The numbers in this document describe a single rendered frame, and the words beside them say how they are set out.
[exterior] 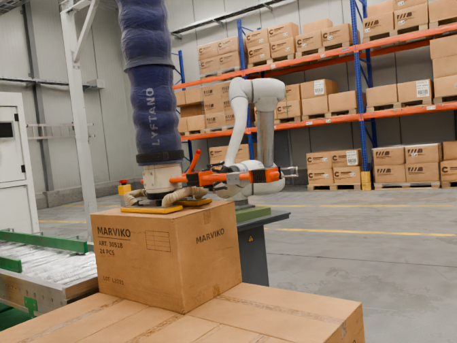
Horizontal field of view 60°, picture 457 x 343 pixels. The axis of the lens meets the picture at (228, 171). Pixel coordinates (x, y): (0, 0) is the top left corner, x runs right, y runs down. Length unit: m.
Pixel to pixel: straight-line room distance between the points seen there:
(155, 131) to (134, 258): 0.58
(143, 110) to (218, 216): 0.59
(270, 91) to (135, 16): 0.84
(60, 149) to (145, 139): 10.90
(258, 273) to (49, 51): 11.26
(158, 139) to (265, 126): 0.79
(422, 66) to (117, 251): 8.83
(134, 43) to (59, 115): 10.99
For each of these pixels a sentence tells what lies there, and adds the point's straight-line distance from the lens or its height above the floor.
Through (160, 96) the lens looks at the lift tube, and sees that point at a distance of 1.84.
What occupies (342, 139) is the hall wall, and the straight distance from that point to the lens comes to 10.33.
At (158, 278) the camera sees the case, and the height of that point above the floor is 0.68.
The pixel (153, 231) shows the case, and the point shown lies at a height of 0.88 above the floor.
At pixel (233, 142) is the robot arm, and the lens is 2.12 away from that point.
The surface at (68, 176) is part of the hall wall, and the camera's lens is 12.77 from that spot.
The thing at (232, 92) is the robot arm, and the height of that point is 1.50.
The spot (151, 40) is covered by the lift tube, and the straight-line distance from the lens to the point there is 1.88.
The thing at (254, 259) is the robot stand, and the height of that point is 0.47.
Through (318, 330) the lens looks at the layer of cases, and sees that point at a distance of 1.51.
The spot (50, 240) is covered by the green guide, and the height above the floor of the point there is 0.62.
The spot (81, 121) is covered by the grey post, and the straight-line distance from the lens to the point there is 5.51.
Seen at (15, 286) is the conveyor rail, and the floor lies 0.53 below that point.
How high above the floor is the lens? 1.21
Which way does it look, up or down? 4 degrees down
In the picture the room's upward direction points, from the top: 6 degrees counter-clockwise
